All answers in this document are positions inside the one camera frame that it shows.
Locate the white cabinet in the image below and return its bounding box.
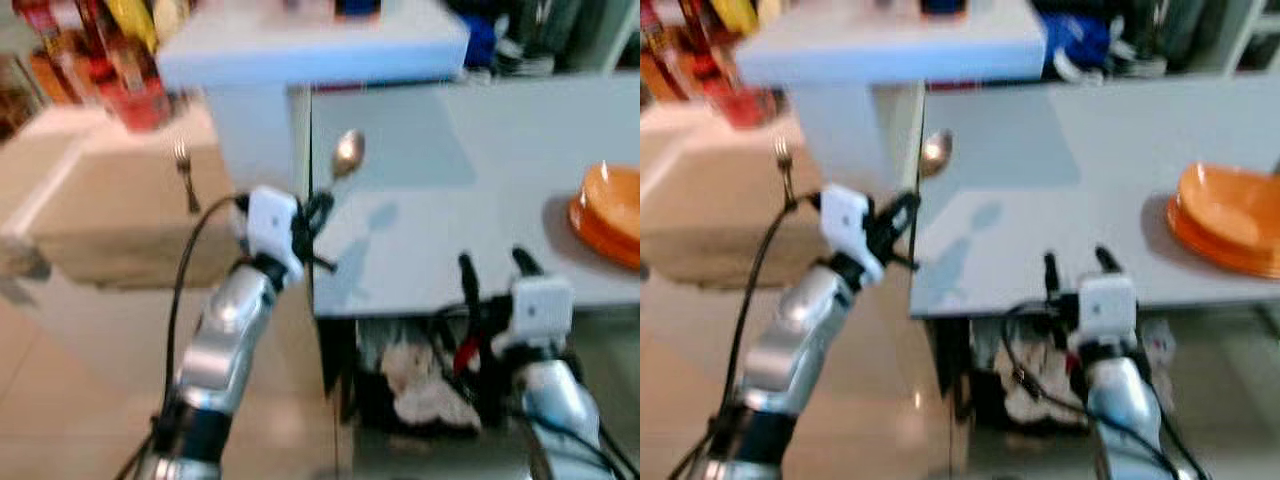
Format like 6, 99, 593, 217
308, 72, 641, 401
908, 72, 1280, 401

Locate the crumpled white cloth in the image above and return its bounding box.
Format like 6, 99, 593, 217
1000, 345, 1086, 426
380, 338, 483, 433

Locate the metal fork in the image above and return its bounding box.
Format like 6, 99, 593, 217
172, 139, 202, 215
772, 138, 801, 206

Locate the orange bowl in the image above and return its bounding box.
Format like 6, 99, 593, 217
1176, 162, 1280, 251
580, 162, 641, 241

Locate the white raised shelf block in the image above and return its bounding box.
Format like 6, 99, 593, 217
735, 8, 1048, 191
155, 8, 471, 196

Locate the beige woven placemat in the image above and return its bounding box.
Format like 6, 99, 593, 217
640, 150, 826, 291
0, 130, 71, 239
28, 128, 246, 293

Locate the red lidded food container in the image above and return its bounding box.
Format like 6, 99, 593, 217
712, 80, 781, 129
118, 78, 173, 134

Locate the blue fabric item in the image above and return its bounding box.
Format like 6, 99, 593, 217
1040, 12, 1111, 76
458, 12, 498, 69

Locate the yellow packet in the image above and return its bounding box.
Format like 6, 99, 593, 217
105, 0, 161, 51
712, 0, 761, 36

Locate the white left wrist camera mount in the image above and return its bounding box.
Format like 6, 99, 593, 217
244, 186, 307, 284
818, 185, 886, 286

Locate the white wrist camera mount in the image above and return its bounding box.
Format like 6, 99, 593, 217
244, 186, 307, 284
1068, 273, 1141, 353
818, 185, 886, 286
493, 276, 577, 353

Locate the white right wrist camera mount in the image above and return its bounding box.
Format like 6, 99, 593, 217
1068, 273, 1141, 353
493, 276, 577, 353

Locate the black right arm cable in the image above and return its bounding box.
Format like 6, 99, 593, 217
998, 298, 1211, 480
430, 300, 641, 480

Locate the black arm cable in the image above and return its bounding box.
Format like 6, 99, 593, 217
115, 193, 251, 480
668, 195, 826, 480
998, 298, 1211, 480
430, 300, 641, 480

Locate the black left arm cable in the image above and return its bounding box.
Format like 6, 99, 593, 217
115, 193, 251, 480
668, 195, 826, 480

